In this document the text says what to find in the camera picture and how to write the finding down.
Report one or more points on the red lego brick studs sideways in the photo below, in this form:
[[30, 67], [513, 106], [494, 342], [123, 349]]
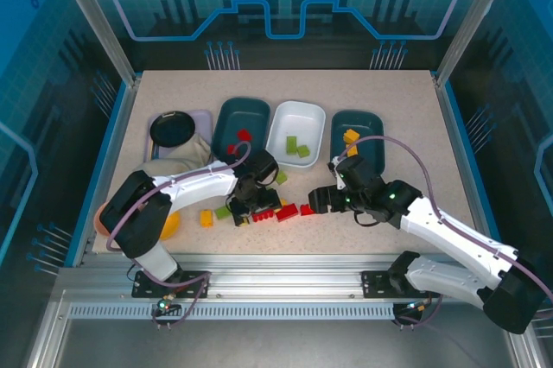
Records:
[[263, 216]]

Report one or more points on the black round plate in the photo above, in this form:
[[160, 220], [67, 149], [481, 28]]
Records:
[[173, 129]]

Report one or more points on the yellow rounded lego piece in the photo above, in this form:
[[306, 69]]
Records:
[[284, 203]]

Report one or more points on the blue table edge strip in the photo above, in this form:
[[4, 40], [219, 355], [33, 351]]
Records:
[[464, 147], [108, 147]]

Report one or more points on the dark teal bin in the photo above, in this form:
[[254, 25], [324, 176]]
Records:
[[367, 126], [242, 115]]

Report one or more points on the aluminium frame post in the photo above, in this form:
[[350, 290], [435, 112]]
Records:
[[99, 22], [471, 18]]

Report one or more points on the yellow bowl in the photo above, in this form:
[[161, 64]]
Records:
[[173, 226]]

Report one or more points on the aluminium rail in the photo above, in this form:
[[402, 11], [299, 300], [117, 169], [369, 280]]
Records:
[[285, 275]]

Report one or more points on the red lego brick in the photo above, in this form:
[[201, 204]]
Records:
[[244, 135], [307, 210], [234, 149], [287, 212]]

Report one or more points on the peach bowl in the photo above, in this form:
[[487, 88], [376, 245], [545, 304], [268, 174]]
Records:
[[100, 223]]

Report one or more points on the lavender tray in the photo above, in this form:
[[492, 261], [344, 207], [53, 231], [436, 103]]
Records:
[[204, 119]]

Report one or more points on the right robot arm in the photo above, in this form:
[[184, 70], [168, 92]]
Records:
[[453, 238]]

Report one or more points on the beige cloth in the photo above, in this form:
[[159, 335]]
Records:
[[181, 156]]

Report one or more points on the white bin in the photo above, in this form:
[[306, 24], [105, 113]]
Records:
[[298, 122]]

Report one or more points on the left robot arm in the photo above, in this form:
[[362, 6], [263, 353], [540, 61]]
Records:
[[194, 186]]

